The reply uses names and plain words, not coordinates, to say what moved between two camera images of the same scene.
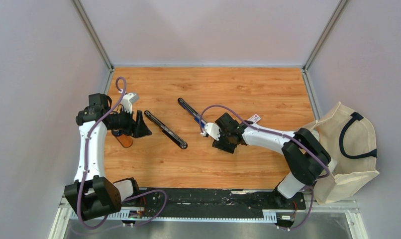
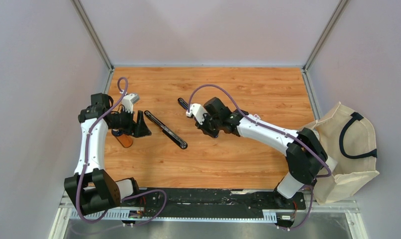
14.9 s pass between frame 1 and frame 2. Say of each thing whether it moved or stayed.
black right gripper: moved
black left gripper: stayed
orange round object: stayed
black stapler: stayed
